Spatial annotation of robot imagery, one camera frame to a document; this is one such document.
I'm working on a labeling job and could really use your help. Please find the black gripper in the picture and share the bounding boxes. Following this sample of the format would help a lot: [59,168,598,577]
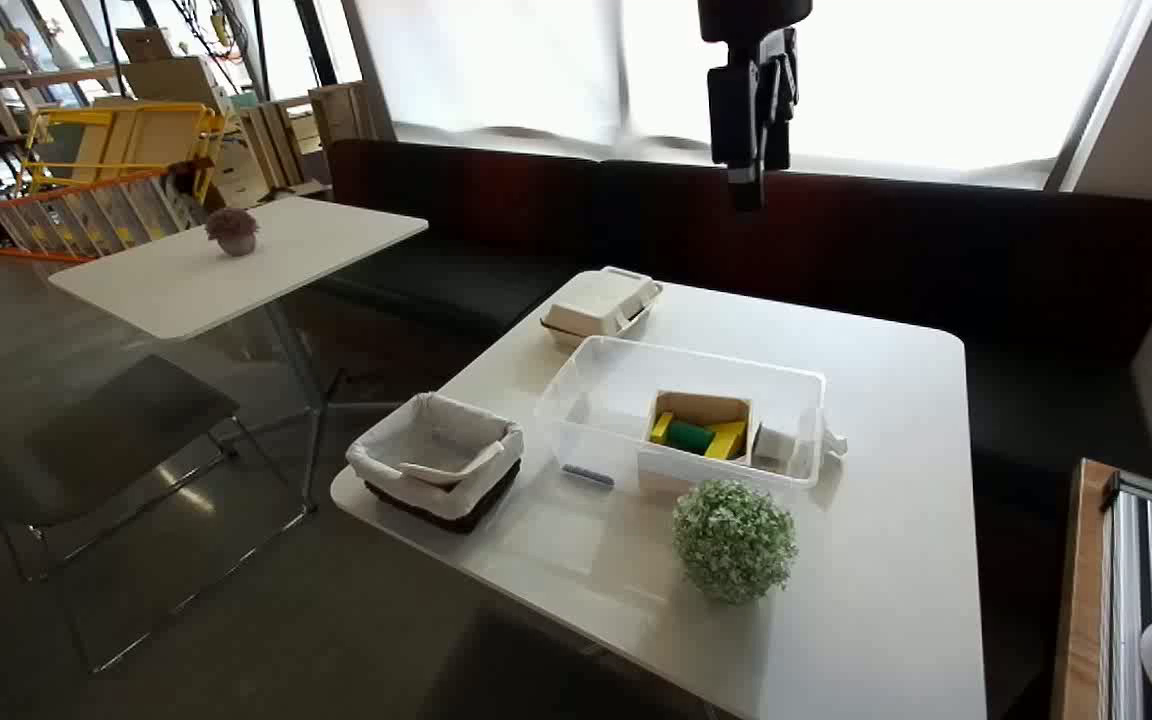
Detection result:
[703,30,806,213]

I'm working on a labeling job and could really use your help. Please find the green block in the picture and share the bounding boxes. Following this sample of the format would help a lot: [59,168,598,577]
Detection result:
[664,417,720,458]

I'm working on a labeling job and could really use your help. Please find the white square bowl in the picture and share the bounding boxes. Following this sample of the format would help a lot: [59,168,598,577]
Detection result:
[634,389,757,491]

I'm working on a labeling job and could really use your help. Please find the black bench sofa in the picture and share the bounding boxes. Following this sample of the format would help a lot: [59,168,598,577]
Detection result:
[293,136,1152,720]

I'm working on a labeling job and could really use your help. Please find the white window curtain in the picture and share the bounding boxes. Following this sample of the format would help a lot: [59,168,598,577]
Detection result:
[358,0,1147,192]

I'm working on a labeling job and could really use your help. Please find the small white cube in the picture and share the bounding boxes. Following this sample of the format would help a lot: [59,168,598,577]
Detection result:
[749,420,806,474]

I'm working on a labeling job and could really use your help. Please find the clear plastic bin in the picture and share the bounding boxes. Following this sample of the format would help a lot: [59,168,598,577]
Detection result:
[532,331,833,491]

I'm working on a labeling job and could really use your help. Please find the green faux plant ball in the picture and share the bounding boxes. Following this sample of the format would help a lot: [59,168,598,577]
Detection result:
[670,476,799,610]

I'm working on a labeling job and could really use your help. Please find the white basket grey liner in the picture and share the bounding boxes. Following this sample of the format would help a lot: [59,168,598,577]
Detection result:
[343,389,528,526]

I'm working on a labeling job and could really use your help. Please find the black tray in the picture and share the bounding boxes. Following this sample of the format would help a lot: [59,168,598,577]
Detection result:
[365,458,528,535]

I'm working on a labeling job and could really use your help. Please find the wooden crates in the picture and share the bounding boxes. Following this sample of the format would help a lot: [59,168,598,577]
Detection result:
[235,78,392,200]

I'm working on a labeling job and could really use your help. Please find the small brown potted plant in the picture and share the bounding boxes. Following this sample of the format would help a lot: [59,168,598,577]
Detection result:
[204,206,263,260]

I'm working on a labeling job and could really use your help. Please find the white side table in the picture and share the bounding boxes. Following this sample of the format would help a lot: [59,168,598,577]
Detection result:
[50,192,432,517]

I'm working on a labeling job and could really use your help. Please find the wooden base board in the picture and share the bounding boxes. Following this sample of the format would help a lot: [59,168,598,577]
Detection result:
[1054,458,1127,720]

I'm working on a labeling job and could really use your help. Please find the yellow cart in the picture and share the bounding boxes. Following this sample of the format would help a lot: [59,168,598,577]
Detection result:
[19,95,228,192]

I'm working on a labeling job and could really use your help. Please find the orange ladder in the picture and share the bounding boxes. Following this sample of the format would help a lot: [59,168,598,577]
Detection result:
[0,165,207,274]

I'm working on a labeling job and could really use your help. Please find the black folding chair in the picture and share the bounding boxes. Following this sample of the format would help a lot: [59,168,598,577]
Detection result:
[0,352,313,678]

